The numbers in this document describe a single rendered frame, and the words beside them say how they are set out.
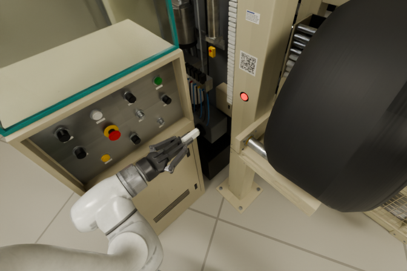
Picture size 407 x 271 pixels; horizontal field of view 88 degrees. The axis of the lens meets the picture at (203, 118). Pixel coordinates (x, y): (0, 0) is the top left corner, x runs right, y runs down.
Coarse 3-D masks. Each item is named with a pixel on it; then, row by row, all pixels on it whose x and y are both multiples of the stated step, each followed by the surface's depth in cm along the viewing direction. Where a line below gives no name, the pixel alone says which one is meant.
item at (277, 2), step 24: (240, 0) 62; (264, 0) 56; (288, 0) 58; (240, 24) 66; (264, 24) 60; (288, 24) 65; (240, 48) 72; (264, 48) 65; (240, 72) 79; (264, 72) 71; (240, 96) 88; (264, 96) 83; (240, 120) 98; (240, 168) 127; (240, 192) 151
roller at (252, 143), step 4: (252, 136) 90; (248, 140) 89; (252, 140) 88; (256, 140) 88; (248, 144) 89; (252, 144) 87; (256, 144) 87; (260, 144) 86; (252, 148) 88; (256, 148) 86; (260, 148) 85; (264, 148) 85; (260, 152) 85; (264, 152) 84; (264, 156) 84
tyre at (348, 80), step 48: (384, 0) 43; (336, 48) 41; (384, 48) 38; (288, 96) 47; (336, 96) 40; (384, 96) 36; (288, 144) 49; (336, 144) 42; (384, 144) 37; (336, 192) 46; (384, 192) 41
